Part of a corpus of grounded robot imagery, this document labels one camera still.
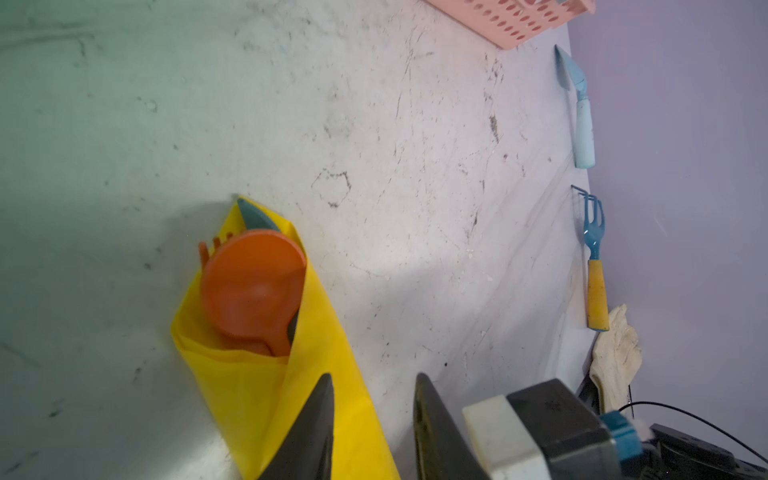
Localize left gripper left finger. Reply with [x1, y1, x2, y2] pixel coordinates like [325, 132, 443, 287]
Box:
[258, 373, 335, 480]

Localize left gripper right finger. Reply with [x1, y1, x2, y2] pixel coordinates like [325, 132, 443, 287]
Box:
[413, 373, 488, 480]

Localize yellow paper napkin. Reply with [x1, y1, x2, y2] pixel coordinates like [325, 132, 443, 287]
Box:
[171, 196, 402, 480]

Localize orange plastic spoon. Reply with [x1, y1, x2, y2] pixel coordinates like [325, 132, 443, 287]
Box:
[198, 229, 307, 357]

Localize orange plastic fork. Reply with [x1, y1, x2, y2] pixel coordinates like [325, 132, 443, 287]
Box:
[198, 232, 233, 269]

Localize teal plastic knife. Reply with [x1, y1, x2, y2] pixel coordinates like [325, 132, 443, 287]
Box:
[237, 197, 280, 232]

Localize pink plastic basket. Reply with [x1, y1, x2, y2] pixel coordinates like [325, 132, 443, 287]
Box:
[428, 0, 597, 50]

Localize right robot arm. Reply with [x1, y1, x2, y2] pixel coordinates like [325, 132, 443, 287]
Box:
[618, 401, 767, 479]

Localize cream work glove right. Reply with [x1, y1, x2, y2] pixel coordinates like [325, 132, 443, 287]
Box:
[589, 304, 643, 413]

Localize blue yellow garden rake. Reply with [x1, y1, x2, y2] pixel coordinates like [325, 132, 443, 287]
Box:
[571, 185, 610, 332]

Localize light blue garden trowel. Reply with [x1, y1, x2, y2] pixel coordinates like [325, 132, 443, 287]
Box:
[555, 45, 596, 169]

